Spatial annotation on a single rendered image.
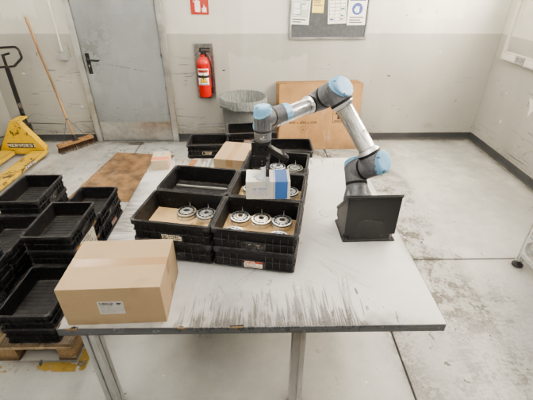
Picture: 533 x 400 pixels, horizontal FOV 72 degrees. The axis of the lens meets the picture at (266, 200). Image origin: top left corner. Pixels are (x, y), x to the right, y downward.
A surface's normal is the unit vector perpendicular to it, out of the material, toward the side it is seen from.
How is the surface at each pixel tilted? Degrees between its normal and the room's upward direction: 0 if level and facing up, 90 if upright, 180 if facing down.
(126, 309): 90
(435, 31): 90
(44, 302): 0
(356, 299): 0
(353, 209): 90
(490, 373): 0
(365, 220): 90
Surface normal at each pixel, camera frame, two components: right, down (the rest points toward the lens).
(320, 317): 0.00, -0.85
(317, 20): 0.01, 0.53
